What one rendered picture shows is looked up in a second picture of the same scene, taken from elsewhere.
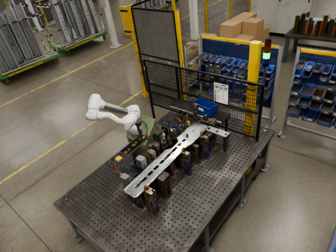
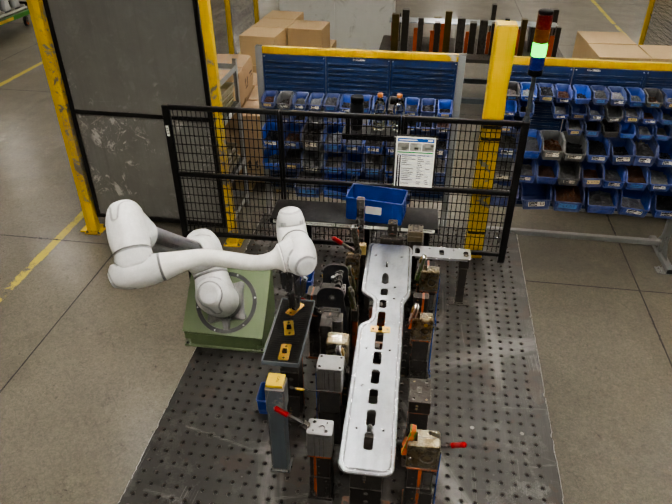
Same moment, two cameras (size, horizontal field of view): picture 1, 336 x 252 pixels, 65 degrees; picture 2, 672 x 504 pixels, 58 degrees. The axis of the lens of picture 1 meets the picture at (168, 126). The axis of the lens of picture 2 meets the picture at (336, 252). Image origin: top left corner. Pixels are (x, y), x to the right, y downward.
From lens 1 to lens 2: 157 cm
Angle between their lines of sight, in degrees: 29
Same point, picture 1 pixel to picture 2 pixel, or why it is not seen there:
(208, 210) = (535, 441)
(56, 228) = not seen: outside the picture
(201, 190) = (482, 403)
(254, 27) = (317, 40)
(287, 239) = (634, 456)
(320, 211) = (643, 378)
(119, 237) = not seen: outside the picture
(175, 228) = not seen: outside the picture
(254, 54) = (507, 52)
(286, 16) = (347, 22)
